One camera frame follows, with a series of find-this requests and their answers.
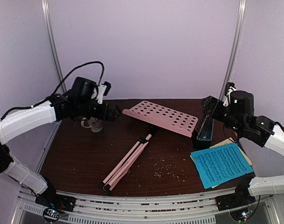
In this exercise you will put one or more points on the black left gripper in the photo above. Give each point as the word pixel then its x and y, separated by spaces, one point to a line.
pixel 111 117

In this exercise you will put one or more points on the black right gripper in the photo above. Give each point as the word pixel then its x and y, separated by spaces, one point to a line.
pixel 211 108

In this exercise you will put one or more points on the clear metronome cover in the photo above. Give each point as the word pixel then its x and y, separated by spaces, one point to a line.
pixel 205 129

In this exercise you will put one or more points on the black metronome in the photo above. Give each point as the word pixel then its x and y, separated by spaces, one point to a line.
pixel 197 144

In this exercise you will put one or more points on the yellow sheet music page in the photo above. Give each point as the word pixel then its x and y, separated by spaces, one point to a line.
pixel 239 149

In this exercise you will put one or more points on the pink music stand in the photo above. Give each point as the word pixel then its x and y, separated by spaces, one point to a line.
pixel 156 116

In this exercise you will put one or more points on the blue sheet music page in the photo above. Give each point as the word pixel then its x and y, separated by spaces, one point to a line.
pixel 222 165

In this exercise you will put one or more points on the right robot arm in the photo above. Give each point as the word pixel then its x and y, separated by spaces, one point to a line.
pixel 237 113

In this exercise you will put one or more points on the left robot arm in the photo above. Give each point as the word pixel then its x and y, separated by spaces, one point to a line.
pixel 83 100

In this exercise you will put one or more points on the white ceramic mug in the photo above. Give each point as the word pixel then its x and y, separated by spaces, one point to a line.
pixel 95 125

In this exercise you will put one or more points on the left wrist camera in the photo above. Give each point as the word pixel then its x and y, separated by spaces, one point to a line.
pixel 103 90

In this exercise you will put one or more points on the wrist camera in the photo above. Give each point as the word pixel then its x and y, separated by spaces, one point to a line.
pixel 230 87
pixel 103 90

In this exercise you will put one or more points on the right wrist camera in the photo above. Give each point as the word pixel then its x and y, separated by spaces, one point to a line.
pixel 230 87

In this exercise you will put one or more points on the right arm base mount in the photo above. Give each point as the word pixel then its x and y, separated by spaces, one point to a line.
pixel 234 200

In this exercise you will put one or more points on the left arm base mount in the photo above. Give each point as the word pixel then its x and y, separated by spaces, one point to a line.
pixel 55 201

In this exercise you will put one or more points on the aluminium front rail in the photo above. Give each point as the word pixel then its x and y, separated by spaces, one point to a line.
pixel 198 208

